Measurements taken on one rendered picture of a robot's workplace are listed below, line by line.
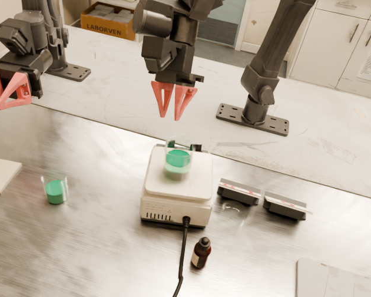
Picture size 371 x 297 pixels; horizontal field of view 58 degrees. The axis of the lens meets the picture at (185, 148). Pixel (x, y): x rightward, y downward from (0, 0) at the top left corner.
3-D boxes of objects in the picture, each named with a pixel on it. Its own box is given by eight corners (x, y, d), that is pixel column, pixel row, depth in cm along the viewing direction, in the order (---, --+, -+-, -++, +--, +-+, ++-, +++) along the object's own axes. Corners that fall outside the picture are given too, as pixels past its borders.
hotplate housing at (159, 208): (153, 151, 78) (155, 124, 73) (208, 159, 79) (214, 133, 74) (136, 231, 62) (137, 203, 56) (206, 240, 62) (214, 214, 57)
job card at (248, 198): (220, 178, 75) (224, 165, 72) (260, 190, 73) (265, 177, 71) (214, 198, 70) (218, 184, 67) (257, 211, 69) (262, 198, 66)
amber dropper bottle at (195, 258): (208, 254, 60) (215, 231, 55) (207, 270, 58) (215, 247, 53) (191, 252, 60) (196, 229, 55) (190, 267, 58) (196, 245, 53)
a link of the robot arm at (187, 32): (168, 45, 64) (174, 6, 62) (156, 45, 69) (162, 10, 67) (199, 52, 67) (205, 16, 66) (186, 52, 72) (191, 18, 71)
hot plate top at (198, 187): (153, 148, 68) (153, 145, 67) (212, 157, 68) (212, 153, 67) (143, 192, 58) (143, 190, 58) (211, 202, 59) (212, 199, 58)
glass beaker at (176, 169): (177, 161, 65) (182, 128, 60) (196, 178, 62) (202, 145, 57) (152, 174, 62) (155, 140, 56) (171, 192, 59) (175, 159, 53)
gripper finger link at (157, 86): (174, 122, 67) (182, 75, 65) (145, 115, 70) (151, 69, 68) (189, 121, 73) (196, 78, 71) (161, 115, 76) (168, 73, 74)
